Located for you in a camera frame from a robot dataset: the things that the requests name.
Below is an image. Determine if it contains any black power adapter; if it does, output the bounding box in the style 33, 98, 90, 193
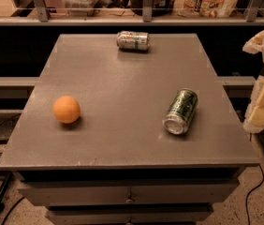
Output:
0, 120, 15, 143

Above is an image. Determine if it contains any silver green 7up can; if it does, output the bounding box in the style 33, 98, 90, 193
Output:
116, 31, 149, 51

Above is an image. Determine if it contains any black floor cable right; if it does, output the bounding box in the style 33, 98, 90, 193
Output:
244, 164, 264, 225

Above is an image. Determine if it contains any dark green soda can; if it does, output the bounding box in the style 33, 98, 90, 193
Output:
163, 89, 198, 135

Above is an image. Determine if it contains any grey metal shelf rail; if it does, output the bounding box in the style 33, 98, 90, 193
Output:
0, 0, 264, 26

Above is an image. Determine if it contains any grey drawer cabinet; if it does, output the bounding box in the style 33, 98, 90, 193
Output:
0, 34, 258, 225

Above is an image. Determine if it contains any colourful snack bag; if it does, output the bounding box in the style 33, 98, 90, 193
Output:
179, 0, 238, 18

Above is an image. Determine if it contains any clear plastic container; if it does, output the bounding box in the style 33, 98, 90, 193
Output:
62, 0, 98, 17

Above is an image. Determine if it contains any orange ball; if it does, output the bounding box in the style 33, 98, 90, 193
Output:
52, 96, 81, 124

